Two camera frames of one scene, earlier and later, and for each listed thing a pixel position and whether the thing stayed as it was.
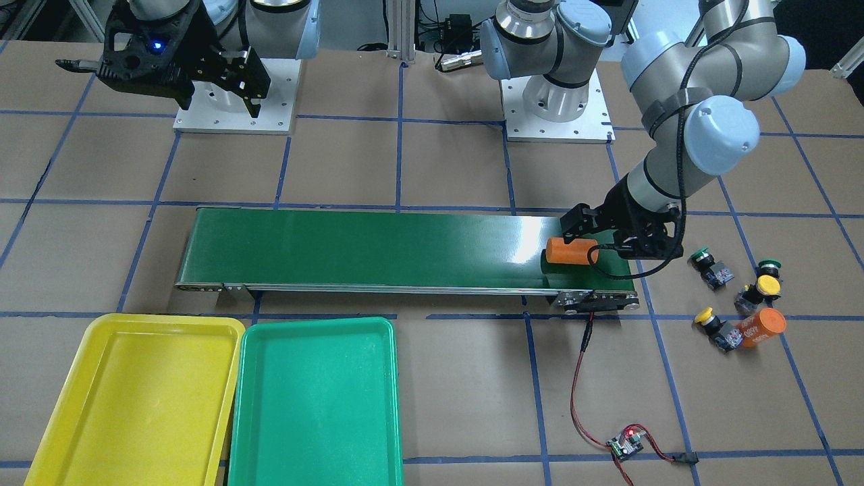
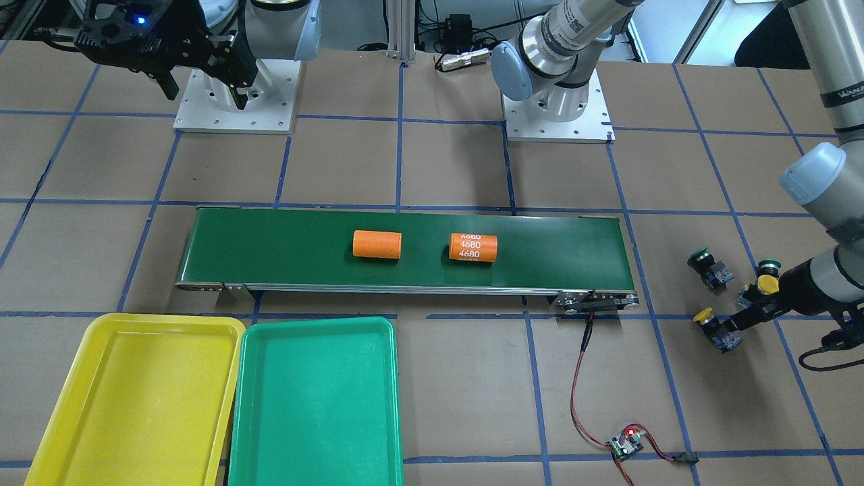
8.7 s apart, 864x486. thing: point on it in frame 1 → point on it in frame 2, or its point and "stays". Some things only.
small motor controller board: x=626 y=444 stays
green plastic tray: x=316 y=403 stays
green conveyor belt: x=393 y=250 stays
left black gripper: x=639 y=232 → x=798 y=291
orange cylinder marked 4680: x=761 y=326 → x=473 y=247
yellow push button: x=721 y=333 stays
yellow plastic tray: x=152 y=401 stays
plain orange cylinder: x=574 y=252 → x=376 y=244
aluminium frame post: x=401 y=45 stays
